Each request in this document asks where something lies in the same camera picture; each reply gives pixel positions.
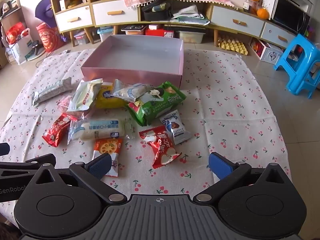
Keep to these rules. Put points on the yellow egg tray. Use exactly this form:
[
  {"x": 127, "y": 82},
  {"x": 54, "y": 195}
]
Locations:
[{"x": 232, "y": 46}]

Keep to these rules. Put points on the black storage case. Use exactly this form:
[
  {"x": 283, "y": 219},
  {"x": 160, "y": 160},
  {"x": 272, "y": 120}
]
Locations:
[{"x": 156, "y": 13}]

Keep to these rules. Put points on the pink rice crisp packet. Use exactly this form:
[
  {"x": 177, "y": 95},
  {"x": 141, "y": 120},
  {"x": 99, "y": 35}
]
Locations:
[{"x": 66, "y": 105}]

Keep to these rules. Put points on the red toy box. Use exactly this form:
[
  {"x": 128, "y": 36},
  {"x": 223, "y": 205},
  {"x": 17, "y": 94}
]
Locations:
[{"x": 256, "y": 46}]

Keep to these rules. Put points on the clear bin black lid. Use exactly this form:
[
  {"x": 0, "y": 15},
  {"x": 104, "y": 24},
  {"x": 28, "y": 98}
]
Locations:
[{"x": 133, "y": 30}]

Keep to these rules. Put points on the white plastic crate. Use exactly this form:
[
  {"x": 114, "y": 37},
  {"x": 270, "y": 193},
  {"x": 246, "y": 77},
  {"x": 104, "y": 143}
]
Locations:
[{"x": 272, "y": 55}]

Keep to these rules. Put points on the white microwave oven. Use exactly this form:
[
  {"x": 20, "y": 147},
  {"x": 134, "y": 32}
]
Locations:
[{"x": 290, "y": 15}]

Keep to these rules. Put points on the pink cardboard box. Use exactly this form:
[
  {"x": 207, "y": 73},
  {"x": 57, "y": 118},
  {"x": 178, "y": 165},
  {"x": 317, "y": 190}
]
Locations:
[{"x": 130, "y": 77}]

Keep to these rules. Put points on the blue white chocolate packet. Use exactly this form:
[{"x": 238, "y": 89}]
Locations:
[{"x": 176, "y": 128}]

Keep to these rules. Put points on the small clear bin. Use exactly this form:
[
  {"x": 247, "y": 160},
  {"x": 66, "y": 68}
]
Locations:
[{"x": 81, "y": 38}]

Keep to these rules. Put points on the wooden side shelf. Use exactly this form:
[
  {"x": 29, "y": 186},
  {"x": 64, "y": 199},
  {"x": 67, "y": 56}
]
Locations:
[{"x": 10, "y": 17}]

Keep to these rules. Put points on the blue plastic stool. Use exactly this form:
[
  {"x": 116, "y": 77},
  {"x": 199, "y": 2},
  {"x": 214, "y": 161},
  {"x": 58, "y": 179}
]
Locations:
[{"x": 302, "y": 52}]

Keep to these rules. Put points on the grey wafer packet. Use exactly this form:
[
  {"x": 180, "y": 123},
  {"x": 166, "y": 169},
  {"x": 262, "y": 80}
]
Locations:
[{"x": 50, "y": 91}]

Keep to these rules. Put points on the white green snack packet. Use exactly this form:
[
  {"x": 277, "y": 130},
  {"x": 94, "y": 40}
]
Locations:
[{"x": 83, "y": 96}]

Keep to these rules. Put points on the silver blue snack packet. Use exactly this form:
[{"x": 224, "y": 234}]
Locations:
[{"x": 130, "y": 91}]

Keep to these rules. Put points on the red plastic bag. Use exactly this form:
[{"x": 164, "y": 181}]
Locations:
[{"x": 15, "y": 33}]

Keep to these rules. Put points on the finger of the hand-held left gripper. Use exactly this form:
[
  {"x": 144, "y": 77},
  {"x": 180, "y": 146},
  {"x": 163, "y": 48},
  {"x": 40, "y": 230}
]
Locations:
[
  {"x": 3, "y": 149},
  {"x": 22, "y": 167}
]

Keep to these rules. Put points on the red cardboard box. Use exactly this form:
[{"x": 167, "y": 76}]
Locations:
[{"x": 160, "y": 33}]

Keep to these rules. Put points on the clear white roll packet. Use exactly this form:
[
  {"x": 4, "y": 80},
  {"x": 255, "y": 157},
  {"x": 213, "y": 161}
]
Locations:
[{"x": 100, "y": 130}]

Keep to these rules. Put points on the yellow snack packet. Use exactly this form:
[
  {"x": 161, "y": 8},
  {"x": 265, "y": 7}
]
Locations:
[{"x": 107, "y": 100}]

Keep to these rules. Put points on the wooden white tv cabinet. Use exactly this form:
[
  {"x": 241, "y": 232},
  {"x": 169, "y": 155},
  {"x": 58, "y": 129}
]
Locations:
[{"x": 150, "y": 23}]

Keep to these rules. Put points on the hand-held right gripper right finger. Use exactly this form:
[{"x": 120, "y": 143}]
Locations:
[{"x": 220, "y": 166}]

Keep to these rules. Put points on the white cabinet drawer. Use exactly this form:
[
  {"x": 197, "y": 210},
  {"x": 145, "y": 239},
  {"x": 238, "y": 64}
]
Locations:
[
  {"x": 237, "y": 21},
  {"x": 277, "y": 35},
  {"x": 115, "y": 12},
  {"x": 73, "y": 18}
]

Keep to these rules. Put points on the clear bin white lid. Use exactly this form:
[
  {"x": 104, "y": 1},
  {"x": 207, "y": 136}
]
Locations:
[{"x": 191, "y": 37}]

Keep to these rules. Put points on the white paper pile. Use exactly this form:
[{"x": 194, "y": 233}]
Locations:
[{"x": 190, "y": 15}]

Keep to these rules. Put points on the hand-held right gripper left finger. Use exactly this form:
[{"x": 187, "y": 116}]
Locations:
[{"x": 100, "y": 166}]

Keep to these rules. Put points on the small white box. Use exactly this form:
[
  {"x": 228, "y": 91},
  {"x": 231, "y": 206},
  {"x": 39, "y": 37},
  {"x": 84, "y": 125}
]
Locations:
[{"x": 63, "y": 2}]

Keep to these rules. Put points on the clear bin blue lid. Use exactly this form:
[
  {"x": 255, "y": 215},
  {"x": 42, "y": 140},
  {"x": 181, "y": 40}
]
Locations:
[{"x": 105, "y": 33}]

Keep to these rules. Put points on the cherry print tablecloth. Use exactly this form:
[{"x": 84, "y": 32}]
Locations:
[{"x": 225, "y": 105}]

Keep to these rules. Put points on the orange white cracker packet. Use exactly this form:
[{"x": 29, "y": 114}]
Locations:
[{"x": 107, "y": 146}]

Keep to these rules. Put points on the red gift bag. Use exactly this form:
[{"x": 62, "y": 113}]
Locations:
[{"x": 48, "y": 38}]

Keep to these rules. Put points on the red white snack packet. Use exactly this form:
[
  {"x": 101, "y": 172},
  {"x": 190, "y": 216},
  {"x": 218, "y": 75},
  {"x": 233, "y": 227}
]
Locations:
[
  {"x": 56, "y": 130},
  {"x": 160, "y": 147}
]

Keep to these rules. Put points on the white round stand base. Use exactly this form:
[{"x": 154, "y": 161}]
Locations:
[{"x": 35, "y": 55}]

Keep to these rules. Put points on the white shopping bag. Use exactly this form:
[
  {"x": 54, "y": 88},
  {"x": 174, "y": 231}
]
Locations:
[{"x": 18, "y": 51}]

